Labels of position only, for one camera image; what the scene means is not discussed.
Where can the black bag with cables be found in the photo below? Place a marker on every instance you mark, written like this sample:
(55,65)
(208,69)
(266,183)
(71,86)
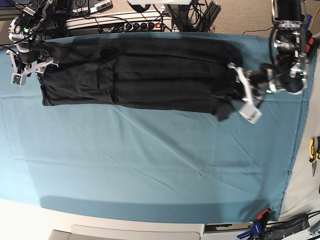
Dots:
(297,224)

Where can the yellow handled pliers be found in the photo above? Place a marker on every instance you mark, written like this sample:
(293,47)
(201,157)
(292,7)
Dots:
(314,153)

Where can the dark grey T-shirt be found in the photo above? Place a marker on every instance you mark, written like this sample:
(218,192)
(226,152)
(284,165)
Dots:
(188,74)

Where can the orange black clamp upper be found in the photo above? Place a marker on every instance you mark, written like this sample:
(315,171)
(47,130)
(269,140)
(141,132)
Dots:
(309,43)

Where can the blue orange clamp lower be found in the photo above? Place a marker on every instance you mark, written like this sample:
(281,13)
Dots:
(257,229)

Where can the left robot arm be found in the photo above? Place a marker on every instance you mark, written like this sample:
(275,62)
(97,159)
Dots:
(289,66)

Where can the white tray bottom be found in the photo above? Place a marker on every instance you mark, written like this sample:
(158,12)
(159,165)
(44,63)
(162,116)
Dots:
(79,232)

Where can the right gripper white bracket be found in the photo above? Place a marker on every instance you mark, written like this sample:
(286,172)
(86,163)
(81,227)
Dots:
(21,71)

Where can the teal table cloth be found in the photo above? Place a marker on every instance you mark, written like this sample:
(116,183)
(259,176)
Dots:
(161,166)

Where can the white power strip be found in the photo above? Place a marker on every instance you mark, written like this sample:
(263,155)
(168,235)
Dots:
(121,25)

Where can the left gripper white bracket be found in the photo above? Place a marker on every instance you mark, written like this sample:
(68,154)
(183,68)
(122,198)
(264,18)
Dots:
(248,111)

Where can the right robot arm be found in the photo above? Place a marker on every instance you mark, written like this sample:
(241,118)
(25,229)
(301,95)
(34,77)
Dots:
(26,31)

